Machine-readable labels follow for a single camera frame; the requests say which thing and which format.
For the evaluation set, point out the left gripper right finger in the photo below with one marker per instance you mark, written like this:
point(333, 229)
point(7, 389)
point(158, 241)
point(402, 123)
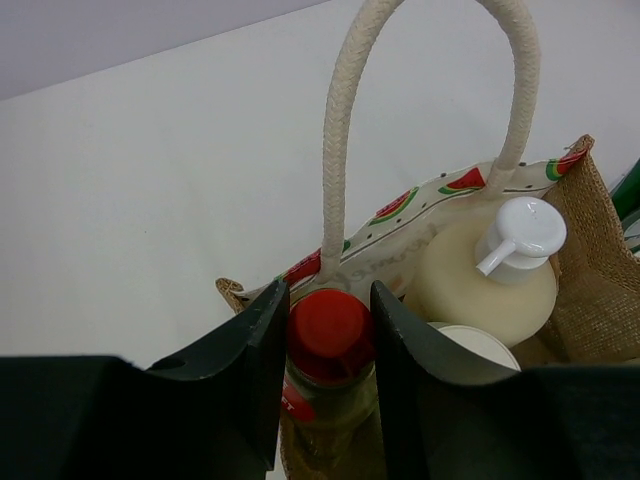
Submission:
point(448, 413)

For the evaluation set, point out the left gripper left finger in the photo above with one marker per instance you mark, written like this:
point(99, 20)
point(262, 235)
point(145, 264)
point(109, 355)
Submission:
point(208, 411)

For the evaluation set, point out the yellow dish soap bottle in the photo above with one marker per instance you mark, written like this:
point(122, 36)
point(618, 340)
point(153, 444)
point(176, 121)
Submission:
point(330, 425)

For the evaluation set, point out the jute watermelon canvas bag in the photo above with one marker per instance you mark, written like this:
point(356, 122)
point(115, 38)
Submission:
point(596, 315)

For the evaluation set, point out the green dish soap bottle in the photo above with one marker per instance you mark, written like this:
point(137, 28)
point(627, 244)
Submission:
point(625, 197)

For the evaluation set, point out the pale green white-capped bottle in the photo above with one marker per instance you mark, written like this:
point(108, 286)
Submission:
point(479, 342)

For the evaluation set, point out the cream pump lotion bottle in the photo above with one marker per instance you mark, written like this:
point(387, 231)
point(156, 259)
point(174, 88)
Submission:
point(492, 272)

